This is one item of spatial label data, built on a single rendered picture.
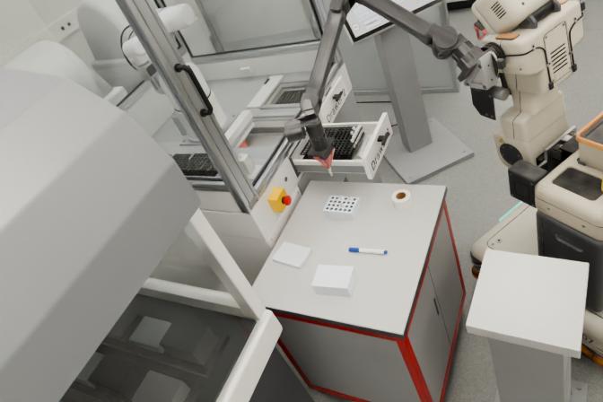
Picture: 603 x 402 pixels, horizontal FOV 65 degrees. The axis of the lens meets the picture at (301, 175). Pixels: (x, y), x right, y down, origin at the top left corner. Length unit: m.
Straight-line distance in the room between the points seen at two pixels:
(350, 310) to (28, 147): 1.02
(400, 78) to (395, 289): 1.59
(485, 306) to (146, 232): 0.95
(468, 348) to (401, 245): 0.77
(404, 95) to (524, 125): 1.22
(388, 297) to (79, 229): 0.95
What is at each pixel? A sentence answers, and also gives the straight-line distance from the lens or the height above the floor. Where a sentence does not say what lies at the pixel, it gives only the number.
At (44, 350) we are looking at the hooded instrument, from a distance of 0.98.
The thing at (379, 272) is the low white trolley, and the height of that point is 0.76.
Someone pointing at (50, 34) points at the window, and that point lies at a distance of 1.75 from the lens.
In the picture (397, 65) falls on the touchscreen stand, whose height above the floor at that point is 0.67.
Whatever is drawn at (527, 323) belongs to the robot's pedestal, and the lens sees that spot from 1.47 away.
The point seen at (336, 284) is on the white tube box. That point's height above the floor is 0.81.
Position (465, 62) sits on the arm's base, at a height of 1.21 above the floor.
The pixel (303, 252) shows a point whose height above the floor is 0.78.
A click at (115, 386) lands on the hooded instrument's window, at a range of 1.12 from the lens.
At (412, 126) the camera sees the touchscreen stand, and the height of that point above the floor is 0.23.
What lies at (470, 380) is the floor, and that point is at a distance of 2.25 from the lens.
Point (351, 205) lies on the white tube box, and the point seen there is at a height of 0.80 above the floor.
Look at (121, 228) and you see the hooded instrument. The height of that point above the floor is 1.49.
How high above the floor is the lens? 2.02
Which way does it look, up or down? 37 degrees down
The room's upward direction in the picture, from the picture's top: 25 degrees counter-clockwise
